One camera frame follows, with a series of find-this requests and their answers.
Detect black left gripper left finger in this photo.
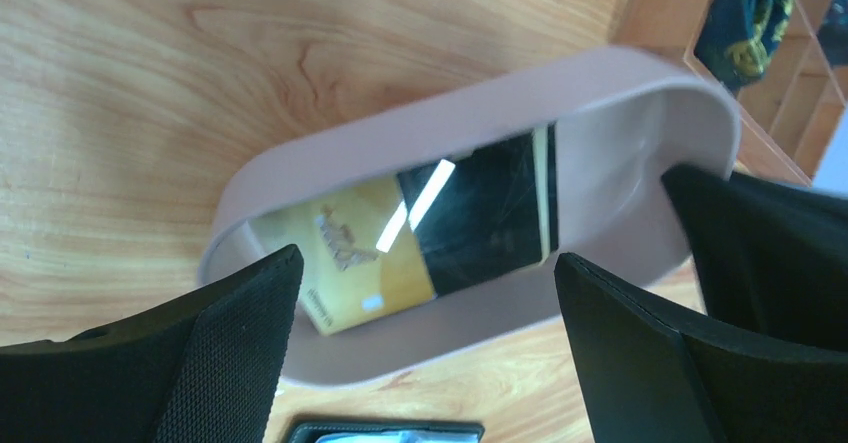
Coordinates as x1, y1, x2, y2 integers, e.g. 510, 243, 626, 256
1, 245, 304, 442

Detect gold credit card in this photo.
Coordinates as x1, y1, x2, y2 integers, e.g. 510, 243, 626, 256
250, 176, 436, 335

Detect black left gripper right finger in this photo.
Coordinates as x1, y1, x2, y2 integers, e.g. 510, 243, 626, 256
554, 253, 847, 442

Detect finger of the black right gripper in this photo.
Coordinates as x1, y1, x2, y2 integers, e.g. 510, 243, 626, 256
661, 164, 847, 351

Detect black VIP credit card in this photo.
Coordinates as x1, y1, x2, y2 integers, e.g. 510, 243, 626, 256
413, 125, 559, 297

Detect black leather card holder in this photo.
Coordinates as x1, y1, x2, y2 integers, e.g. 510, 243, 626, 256
283, 419, 485, 443

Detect wooden compartment organizer box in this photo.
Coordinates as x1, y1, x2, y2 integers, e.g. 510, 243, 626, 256
615, 0, 847, 185

